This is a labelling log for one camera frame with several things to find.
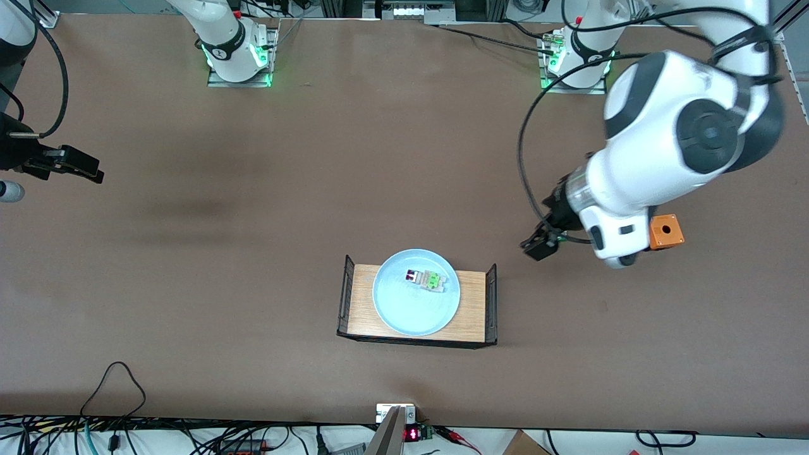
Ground red clip lead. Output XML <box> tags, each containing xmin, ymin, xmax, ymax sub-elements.
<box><xmin>435</xmin><ymin>426</ymin><xmax>482</xmax><ymax>454</ymax></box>

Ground light blue round plate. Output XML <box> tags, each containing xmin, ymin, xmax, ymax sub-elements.
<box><xmin>372</xmin><ymin>248</ymin><xmax>461</xmax><ymax>337</ymax></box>

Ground black coiled floor cable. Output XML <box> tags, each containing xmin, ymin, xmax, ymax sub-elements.
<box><xmin>635</xmin><ymin>430</ymin><xmax>697</xmax><ymax>449</ymax></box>

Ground orange button enclosure box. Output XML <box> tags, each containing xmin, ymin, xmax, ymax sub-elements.
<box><xmin>648</xmin><ymin>214</ymin><xmax>685</xmax><ymax>250</ymax></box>

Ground brown cardboard piece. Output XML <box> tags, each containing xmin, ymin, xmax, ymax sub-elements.
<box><xmin>502</xmin><ymin>430</ymin><xmax>552</xmax><ymax>455</ymax></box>

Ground wooden rack with wire sides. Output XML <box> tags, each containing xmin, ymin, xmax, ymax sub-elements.
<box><xmin>336</xmin><ymin>255</ymin><xmax>498</xmax><ymax>349</ymax></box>

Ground aluminium frame profile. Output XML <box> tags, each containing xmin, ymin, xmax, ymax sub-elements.
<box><xmin>761</xmin><ymin>0</ymin><xmax>809</xmax><ymax>42</ymax></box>
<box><xmin>25</xmin><ymin>0</ymin><xmax>61</xmax><ymax>29</ymax></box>

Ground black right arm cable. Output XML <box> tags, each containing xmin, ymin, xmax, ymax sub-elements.
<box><xmin>0</xmin><ymin>18</ymin><xmax>69</xmax><ymax>139</ymax></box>

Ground grey metal bar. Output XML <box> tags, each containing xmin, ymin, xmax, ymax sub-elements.
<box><xmin>365</xmin><ymin>406</ymin><xmax>406</xmax><ymax>455</ymax></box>

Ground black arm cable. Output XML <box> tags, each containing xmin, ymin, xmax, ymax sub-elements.
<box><xmin>517</xmin><ymin>53</ymin><xmax>645</xmax><ymax>245</ymax></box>
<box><xmin>0</xmin><ymin>18</ymin><xmax>69</xmax><ymax>139</ymax></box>

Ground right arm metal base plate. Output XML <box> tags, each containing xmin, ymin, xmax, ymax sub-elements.
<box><xmin>207</xmin><ymin>25</ymin><xmax>279</xmax><ymax>88</ymax></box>

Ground red capped white button switch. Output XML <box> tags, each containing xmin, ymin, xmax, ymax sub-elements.
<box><xmin>405</xmin><ymin>269</ymin><xmax>449</xmax><ymax>295</ymax></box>

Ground looped thin black cable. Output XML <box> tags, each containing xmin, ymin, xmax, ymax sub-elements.
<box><xmin>80</xmin><ymin>361</ymin><xmax>147</xmax><ymax>419</ymax></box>

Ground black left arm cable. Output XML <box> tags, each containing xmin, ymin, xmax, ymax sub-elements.
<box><xmin>517</xmin><ymin>53</ymin><xmax>645</xmax><ymax>245</ymax></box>

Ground silver metal bracket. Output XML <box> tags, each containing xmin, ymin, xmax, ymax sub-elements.
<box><xmin>376</xmin><ymin>403</ymin><xmax>417</xmax><ymax>423</ymax></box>

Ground black cable on table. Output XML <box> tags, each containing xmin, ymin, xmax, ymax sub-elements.
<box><xmin>436</xmin><ymin>25</ymin><xmax>557</xmax><ymax>55</ymax></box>

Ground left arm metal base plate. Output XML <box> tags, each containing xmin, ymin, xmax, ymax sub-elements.
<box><xmin>538</xmin><ymin>32</ymin><xmax>609</xmax><ymax>95</ymax></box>

